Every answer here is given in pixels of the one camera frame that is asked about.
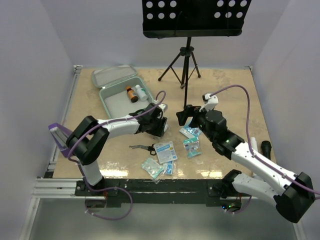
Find aluminium frame rail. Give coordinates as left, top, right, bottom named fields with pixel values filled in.
left=18, top=65, right=83, bottom=240

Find white blue bandage roll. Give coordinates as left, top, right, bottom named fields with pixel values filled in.
left=163, top=124, right=169, bottom=132

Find purple cable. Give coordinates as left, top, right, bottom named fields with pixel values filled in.
left=67, top=90, right=167, bottom=221
left=209, top=85, right=320, bottom=216

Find white gauze dressing packet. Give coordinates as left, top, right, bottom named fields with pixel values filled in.
left=153, top=141, right=178, bottom=164

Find white plastic bottle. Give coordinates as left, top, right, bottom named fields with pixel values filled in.
left=135, top=84, right=148, bottom=101

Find small blue white sachet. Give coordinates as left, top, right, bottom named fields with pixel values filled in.
left=164, top=161, right=174, bottom=175

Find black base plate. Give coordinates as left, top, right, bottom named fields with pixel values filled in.
left=74, top=178, right=239, bottom=208

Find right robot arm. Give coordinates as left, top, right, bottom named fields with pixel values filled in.
left=176, top=105, right=316, bottom=223

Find purple box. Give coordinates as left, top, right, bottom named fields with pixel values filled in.
left=48, top=123, right=72, bottom=158

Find teal header clear packet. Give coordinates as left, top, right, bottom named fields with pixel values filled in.
left=183, top=137, right=202, bottom=158

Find black handled scissors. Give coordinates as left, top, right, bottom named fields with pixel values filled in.
left=129, top=144, right=157, bottom=156

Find white tube object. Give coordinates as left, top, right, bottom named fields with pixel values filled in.
left=250, top=137, right=259, bottom=152

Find brown bottle orange cap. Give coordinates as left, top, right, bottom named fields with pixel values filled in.
left=126, top=86, right=139, bottom=103

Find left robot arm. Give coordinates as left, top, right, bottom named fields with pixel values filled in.
left=66, top=102, right=168, bottom=196

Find clear green dotted packet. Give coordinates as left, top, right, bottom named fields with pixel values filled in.
left=141, top=157, right=168, bottom=184

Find mint green medicine case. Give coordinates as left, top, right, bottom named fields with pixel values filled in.
left=91, top=65, right=154, bottom=119

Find black music stand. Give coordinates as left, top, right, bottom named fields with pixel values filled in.
left=141, top=0, right=251, bottom=92

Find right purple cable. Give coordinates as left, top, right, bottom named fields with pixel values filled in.
left=209, top=85, right=320, bottom=216

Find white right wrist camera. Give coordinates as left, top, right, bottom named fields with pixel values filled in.
left=199, top=93, right=219, bottom=112

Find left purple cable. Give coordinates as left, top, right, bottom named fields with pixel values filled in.
left=67, top=90, right=167, bottom=221

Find black cylinder object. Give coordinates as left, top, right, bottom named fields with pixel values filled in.
left=261, top=140, right=272, bottom=160

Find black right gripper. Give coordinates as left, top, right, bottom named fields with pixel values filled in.
left=176, top=104, right=216, bottom=143

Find light blue foil pouch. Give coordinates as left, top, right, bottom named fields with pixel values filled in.
left=179, top=121, right=202, bottom=139

